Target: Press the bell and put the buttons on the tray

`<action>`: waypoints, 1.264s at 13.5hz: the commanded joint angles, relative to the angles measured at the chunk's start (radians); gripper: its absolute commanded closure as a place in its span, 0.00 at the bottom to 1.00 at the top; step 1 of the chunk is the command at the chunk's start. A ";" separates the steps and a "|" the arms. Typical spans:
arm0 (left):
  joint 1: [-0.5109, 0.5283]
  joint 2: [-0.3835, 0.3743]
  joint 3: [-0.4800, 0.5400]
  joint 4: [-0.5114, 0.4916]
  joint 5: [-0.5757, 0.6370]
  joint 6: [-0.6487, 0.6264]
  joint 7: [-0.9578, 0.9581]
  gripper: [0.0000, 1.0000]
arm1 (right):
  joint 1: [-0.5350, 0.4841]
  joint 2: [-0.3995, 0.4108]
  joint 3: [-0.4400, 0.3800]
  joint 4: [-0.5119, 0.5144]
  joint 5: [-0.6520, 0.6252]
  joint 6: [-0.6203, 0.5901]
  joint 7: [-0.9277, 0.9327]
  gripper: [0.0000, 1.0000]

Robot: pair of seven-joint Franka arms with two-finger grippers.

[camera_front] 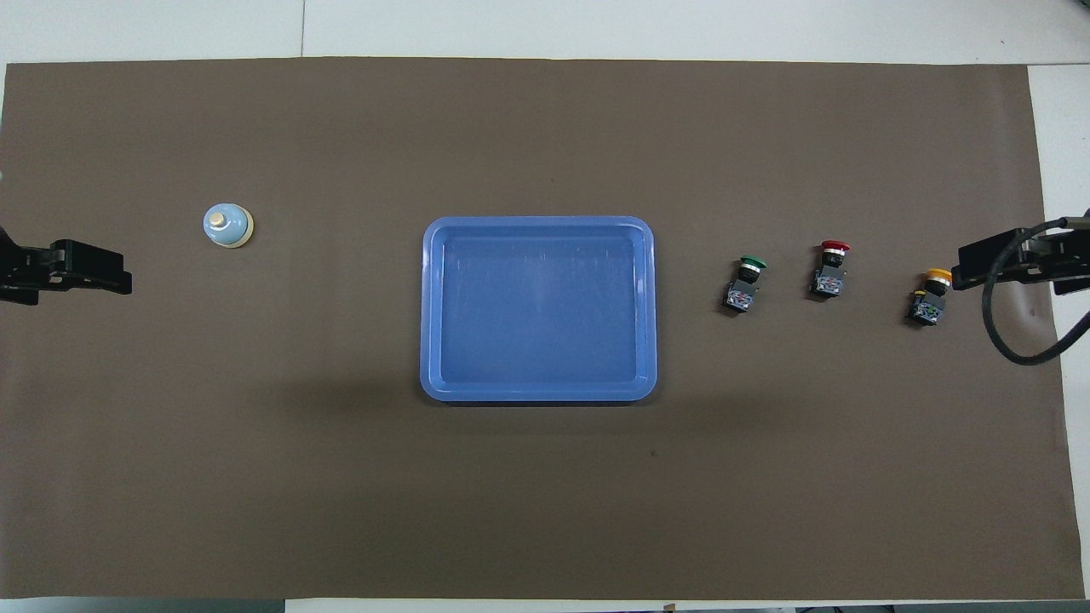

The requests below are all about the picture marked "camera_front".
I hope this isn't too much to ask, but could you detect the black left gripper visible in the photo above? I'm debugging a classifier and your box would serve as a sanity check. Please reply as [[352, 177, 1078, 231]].
[[0, 225, 134, 307]]

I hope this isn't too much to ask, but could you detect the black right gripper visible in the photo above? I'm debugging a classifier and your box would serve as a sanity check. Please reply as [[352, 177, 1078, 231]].
[[950, 227, 1090, 298]]

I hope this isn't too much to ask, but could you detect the yellow push button switch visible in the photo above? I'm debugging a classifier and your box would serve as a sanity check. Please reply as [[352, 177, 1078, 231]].
[[904, 266, 954, 328]]

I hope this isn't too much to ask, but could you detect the red push button switch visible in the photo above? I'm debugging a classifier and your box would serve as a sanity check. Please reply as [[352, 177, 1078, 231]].
[[808, 240, 852, 300]]

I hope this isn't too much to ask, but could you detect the green push button switch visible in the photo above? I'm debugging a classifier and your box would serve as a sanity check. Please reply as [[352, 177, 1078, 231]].
[[722, 255, 768, 315]]

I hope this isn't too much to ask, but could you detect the light blue service bell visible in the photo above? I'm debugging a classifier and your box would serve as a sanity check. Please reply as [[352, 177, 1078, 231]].
[[203, 203, 255, 249]]

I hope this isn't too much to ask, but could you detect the blue plastic tray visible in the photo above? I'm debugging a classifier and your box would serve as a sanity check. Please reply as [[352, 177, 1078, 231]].
[[419, 215, 659, 404]]

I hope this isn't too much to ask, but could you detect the brown table mat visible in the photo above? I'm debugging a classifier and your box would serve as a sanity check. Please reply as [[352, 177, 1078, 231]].
[[0, 56, 1076, 602]]

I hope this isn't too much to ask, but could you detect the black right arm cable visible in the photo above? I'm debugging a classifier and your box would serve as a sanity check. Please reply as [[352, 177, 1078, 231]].
[[981, 216, 1090, 368]]

